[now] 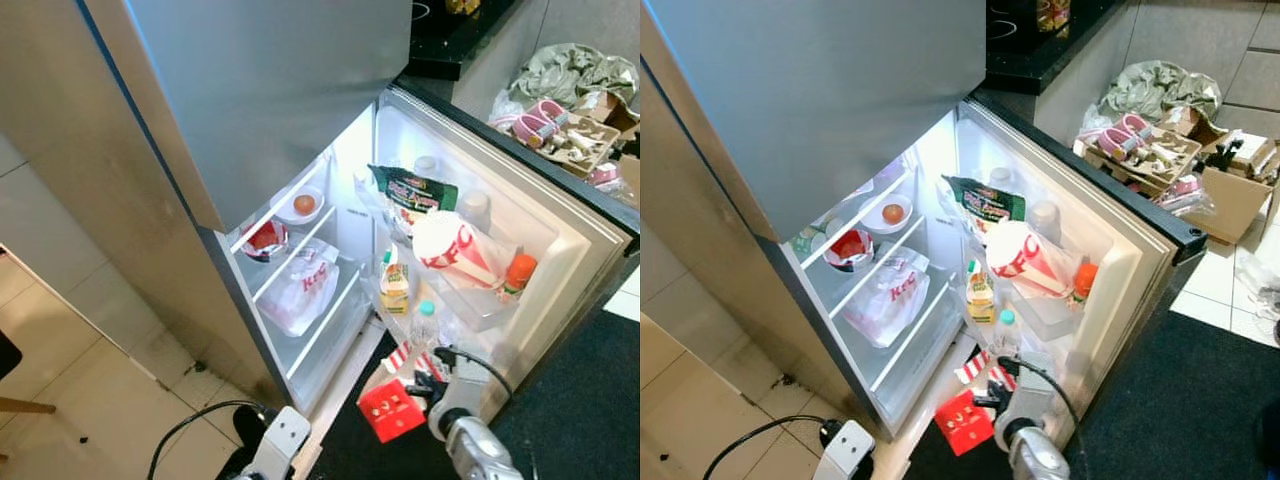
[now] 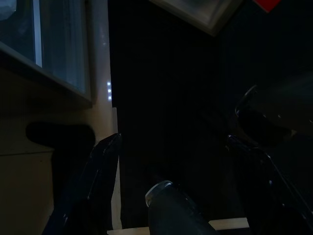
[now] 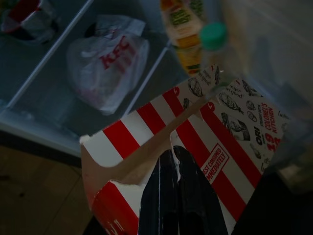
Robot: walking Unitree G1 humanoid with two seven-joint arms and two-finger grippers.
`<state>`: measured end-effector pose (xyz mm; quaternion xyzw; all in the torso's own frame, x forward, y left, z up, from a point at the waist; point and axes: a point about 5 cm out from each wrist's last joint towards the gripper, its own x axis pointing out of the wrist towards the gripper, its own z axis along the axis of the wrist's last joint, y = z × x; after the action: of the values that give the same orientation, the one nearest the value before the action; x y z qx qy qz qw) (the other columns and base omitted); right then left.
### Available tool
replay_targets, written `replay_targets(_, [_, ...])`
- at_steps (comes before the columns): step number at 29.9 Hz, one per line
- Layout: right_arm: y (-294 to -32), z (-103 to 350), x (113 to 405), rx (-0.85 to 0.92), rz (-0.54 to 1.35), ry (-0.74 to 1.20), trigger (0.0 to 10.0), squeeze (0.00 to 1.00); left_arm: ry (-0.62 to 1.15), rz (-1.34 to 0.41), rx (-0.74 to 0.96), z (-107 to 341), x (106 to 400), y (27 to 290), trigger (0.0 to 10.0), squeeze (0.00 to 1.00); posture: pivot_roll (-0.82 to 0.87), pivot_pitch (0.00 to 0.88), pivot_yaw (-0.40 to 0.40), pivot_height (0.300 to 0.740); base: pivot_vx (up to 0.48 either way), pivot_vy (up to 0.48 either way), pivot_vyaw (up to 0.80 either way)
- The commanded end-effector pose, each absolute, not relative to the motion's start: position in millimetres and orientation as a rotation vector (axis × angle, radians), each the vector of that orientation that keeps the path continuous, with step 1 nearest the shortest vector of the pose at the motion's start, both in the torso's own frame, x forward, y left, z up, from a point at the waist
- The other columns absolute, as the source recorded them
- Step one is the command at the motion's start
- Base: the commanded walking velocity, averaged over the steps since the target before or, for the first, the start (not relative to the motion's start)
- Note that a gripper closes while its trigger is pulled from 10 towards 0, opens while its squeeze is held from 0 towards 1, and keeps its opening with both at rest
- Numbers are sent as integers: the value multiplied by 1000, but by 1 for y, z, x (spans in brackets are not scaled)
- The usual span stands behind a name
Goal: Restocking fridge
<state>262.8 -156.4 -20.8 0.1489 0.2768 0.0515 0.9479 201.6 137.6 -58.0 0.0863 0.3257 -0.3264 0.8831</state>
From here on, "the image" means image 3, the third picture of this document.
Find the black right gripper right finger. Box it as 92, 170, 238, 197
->
174, 145, 228, 235

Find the red white KFC food box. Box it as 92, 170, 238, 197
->
79, 64, 291, 235

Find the glass fridge shelf white trim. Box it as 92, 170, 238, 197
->
14, 0, 173, 118
0, 0, 95, 111

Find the grey two-door fridge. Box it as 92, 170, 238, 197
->
0, 0, 313, 196

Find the clear bottle green cap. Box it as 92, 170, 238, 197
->
199, 22, 247, 96

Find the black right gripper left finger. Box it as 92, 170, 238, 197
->
138, 149, 183, 235

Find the red white KFC bucket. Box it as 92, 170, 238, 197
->
0, 0, 60, 45

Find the white KFC plastic bag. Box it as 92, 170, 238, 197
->
66, 14, 150, 116

